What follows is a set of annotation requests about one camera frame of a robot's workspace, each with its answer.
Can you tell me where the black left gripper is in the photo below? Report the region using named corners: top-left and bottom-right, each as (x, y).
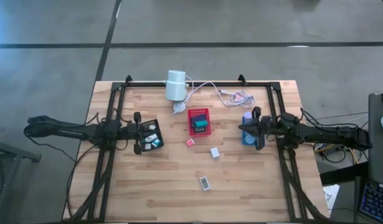
top-left (124, 112), bottom-right (154, 156)

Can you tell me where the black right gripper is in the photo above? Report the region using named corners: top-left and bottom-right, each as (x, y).
top-left (239, 106), bottom-right (285, 151)

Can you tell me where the white digital clock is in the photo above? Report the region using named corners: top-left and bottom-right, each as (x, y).
top-left (199, 175), bottom-right (211, 192)

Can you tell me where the blue plastic basket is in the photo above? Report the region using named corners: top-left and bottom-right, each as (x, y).
top-left (241, 114), bottom-right (266, 147)

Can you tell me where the black plastic basket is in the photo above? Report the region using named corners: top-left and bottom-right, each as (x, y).
top-left (138, 119), bottom-right (165, 152)

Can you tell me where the red plastic basket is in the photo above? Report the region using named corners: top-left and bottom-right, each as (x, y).
top-left (187, 108), bottom-right (212, 138)

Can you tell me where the white cylindrical lamp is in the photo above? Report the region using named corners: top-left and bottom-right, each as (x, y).
top-left (164, 70), bottom-right (188, 102)

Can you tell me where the black beam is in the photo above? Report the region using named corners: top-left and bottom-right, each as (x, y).
top-left (320, 161), bottom-right (369, 187)

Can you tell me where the white paper sheet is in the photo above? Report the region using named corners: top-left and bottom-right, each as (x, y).
top-left (323, 184), bottom-right (341, 215)

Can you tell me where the dark grey side desk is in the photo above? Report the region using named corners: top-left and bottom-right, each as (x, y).
top-left (367, 93), bottom-right (383, 187)

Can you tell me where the grey metal stand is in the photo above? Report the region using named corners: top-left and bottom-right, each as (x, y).
top-left (0, 136), bottom-right (42, 224)

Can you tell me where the backlit black keyboard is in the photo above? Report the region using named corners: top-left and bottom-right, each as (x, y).
top-left (358, 179), bottom-right (383, 224)

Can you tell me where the coiled white cable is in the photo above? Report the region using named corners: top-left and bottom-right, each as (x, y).
top-left (184, 80), bottom-right (256, 108)

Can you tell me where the black metal table frame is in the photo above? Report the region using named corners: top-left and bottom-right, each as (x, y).
top-left (62, 74), bottom-right (328, 223)

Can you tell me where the white lamp cable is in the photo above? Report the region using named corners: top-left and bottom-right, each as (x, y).
top-left (181, 75), bottom-right (196, 106)

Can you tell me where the tangle of floor cables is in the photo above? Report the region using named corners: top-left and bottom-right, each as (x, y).
top-left (312, 110), bottom-right (370, 164)

